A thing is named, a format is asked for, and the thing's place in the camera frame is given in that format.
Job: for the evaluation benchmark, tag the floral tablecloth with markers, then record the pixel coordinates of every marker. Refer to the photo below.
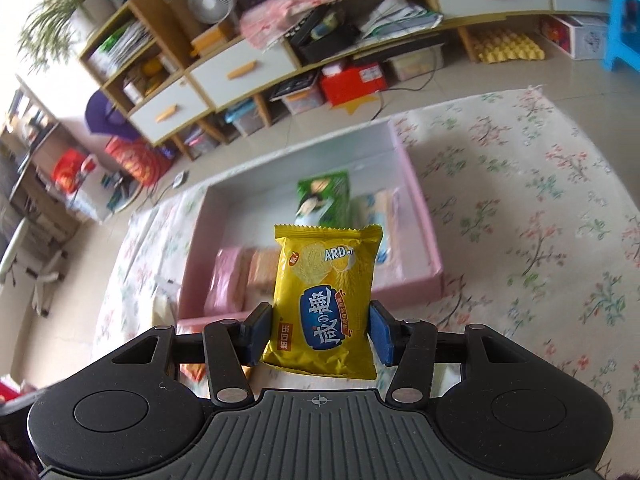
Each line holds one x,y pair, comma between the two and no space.
506,214

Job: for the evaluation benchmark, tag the pink cardboard box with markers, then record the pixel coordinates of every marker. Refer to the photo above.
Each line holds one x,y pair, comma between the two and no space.
242,207

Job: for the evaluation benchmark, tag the pink wafer packet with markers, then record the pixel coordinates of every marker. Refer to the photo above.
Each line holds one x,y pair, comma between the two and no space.
226,293

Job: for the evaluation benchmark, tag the potted green plant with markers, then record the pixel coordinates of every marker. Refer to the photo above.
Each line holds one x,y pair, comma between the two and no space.
54,26

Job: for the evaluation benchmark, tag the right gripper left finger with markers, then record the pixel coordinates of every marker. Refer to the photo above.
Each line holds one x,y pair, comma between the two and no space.
225,347

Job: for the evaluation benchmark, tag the mustard yellow snack packet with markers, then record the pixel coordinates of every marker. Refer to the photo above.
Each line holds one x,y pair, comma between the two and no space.
195,372

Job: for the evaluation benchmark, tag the green cartoon snack packet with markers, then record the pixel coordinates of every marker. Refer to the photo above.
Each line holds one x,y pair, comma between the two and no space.
324,201

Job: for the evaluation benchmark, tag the purple cap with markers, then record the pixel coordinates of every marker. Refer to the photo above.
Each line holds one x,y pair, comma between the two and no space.
103,117

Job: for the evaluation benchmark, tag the white office chair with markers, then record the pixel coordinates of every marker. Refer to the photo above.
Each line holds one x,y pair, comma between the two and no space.
43,275

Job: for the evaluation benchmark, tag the red cylindrical tin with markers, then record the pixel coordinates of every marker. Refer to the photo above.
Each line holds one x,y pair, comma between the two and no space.
141,161

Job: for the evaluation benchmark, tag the orange wafer clear packet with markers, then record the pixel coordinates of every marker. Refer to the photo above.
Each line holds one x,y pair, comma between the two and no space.
262,275

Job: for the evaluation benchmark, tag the yellow egg tray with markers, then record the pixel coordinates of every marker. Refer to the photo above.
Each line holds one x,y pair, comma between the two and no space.
500,45

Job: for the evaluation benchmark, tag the white desk fan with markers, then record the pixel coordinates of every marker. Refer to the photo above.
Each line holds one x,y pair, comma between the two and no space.
211,11

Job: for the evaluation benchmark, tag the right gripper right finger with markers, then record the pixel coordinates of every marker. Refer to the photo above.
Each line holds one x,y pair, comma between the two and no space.
414,348

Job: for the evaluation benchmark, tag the white blue snack packet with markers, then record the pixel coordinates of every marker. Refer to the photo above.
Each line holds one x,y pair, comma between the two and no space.
381,208

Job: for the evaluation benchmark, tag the white printed carton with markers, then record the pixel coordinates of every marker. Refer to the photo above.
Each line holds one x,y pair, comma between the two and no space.
581,37

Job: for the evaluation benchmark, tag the yellow cracker packet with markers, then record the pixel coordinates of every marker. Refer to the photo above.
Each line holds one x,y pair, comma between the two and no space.
321,300

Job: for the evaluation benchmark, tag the red cardboard box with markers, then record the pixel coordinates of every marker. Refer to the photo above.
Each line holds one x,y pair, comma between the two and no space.
353,83

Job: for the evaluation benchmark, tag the blue plastic stool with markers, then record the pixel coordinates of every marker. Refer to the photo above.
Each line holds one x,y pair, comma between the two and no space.
622,43

